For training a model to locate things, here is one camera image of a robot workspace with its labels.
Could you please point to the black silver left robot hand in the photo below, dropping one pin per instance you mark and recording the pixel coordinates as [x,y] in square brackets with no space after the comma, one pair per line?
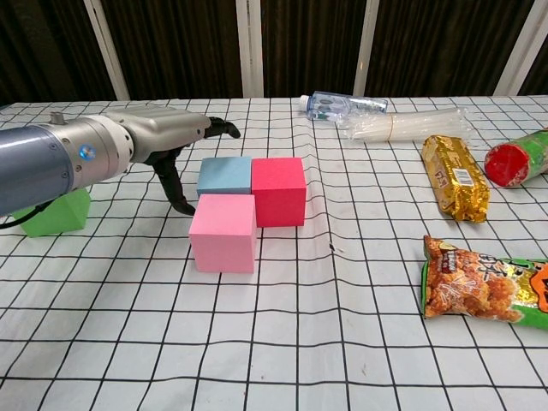
[167,128]

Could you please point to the red foam cube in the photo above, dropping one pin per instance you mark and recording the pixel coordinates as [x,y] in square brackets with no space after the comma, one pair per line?
[278,192]

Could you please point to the green foam cube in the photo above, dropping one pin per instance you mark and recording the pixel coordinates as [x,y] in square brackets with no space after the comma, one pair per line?
[60,216]

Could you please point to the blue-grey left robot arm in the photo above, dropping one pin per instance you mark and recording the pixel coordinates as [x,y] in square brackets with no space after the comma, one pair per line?
[34,162]

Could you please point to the light blue foam cube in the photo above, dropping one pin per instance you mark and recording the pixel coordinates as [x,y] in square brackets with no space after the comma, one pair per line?
[224,175]

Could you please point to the pink foam cube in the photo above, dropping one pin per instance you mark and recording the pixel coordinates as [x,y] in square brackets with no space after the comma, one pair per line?
[222,240]

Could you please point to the clear plastic water bottle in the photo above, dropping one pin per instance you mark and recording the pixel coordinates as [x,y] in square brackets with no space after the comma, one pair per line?
[338,105]

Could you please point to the white black-grid tablecloth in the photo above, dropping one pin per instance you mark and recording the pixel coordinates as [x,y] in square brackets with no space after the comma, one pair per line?
[274,321]

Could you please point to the clear pack of straws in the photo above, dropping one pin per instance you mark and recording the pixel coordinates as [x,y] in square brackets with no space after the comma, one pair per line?
[415,124]

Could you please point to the gold foil biscuit pack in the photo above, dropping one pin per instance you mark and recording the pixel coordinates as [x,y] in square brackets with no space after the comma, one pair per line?
[456,175]

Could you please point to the green can with red lid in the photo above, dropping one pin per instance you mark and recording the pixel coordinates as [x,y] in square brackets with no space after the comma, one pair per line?
[509,164]

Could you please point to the green fried snack bag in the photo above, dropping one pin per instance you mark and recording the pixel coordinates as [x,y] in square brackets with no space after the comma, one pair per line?
[479,287]

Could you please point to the white slanted frame post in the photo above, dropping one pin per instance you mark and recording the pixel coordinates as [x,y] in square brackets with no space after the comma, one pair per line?
[520,47]
[367,47]
[107,51]

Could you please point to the white double upright post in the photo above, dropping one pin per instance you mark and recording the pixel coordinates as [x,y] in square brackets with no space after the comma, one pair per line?
[249,47]

